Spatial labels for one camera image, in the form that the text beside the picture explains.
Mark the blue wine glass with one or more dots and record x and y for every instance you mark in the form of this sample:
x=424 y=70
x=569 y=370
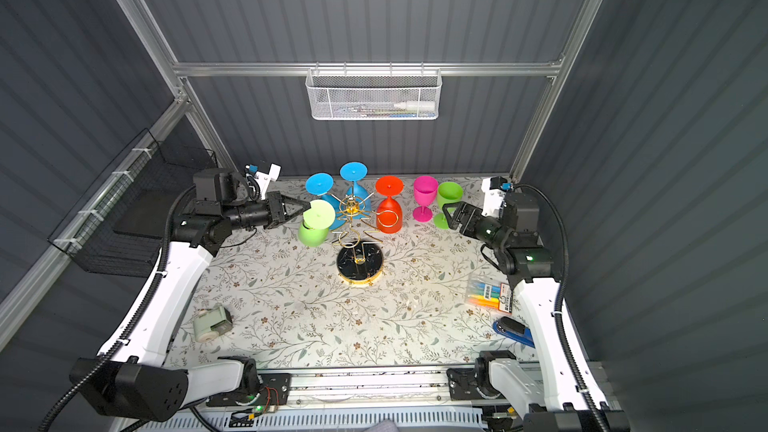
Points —
x=353 y=172
x=320 y=185

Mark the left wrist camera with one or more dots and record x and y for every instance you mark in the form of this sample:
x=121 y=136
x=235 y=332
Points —
x=264 y=175

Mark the magenta wine glass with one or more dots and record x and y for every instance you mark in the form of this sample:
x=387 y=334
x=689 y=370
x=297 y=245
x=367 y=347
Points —
x=425 y=192

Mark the green wine glass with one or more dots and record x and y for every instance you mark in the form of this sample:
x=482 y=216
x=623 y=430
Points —
x=316 y=223
x=447 y=193

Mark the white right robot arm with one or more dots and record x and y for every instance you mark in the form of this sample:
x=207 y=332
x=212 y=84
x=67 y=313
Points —
x=569 y=399

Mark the black wire basket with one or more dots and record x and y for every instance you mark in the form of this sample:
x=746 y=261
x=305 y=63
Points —
x=117 y=226

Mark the red wine glass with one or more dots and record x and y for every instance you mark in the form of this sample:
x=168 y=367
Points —
x=389 y=215

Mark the gold wine glass rack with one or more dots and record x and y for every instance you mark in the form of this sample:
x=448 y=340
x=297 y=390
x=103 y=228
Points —
x=360 y=259

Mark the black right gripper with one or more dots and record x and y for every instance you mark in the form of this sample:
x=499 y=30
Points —
x=469 y=218

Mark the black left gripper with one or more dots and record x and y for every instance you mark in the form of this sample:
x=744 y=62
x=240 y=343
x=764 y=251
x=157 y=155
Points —
x=276 y=210

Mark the pack of coloured markers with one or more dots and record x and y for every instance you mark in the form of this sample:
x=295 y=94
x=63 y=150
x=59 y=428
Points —
x=497 y=296

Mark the floral table mat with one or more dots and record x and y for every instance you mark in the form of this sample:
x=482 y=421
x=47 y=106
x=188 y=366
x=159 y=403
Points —
x=291 y=309

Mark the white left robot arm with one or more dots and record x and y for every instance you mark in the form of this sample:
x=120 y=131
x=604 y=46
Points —
x=128 y=377

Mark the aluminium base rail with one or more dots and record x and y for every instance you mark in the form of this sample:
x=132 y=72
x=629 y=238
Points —
x=413 y=398

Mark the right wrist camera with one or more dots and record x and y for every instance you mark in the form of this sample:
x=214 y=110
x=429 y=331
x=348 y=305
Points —
x=494 y=189

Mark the white wire mesh basket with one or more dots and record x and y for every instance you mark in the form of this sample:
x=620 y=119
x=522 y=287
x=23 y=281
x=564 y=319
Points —
x=349 y=97

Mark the white tube in basket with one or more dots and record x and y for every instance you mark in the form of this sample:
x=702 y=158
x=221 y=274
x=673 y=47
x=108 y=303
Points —
x=420 y=107

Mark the blue stapler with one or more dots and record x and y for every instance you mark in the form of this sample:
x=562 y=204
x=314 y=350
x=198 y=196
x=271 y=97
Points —
x=514 y=330

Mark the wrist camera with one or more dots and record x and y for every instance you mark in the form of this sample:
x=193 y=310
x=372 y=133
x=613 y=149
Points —
x=264 y=175
x=494 y=189

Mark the white tape dispenser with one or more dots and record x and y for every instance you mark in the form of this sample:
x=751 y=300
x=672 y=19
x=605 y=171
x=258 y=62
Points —
x=211 y=323

